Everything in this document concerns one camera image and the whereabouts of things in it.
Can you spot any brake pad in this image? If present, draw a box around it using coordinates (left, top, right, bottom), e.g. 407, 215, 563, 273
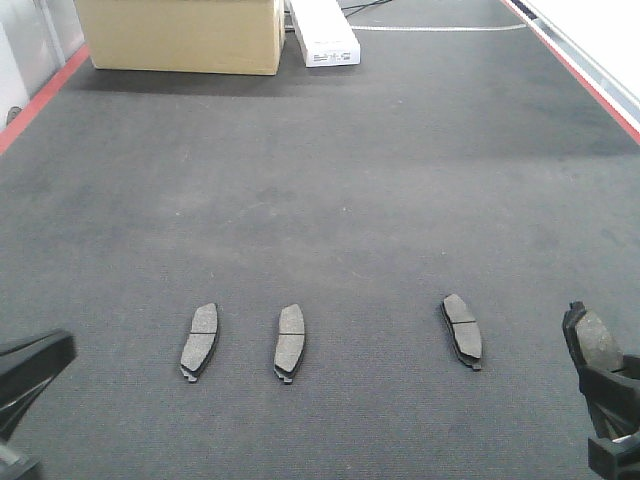
562, 301, 625, 383
180, 303, 219, 383
441, 294, 483, 371
274, 304, 306, 384

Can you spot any cardboard box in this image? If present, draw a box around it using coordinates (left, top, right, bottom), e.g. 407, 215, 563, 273
75, 1, 285, 76

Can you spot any long white box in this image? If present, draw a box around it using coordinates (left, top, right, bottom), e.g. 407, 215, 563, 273
288, 0, 361, 68

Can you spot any white conveyor side rail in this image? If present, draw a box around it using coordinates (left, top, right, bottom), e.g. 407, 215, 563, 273
505, 1, 639, 142

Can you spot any black floor cable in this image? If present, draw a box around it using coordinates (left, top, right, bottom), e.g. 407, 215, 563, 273
342, 0, 396, 21

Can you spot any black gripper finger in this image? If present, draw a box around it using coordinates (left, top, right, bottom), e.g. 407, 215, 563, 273
588, 432, 639, 479
0, 443, 40, 480
578, 355, 639, 439
1, 329, 76, 440

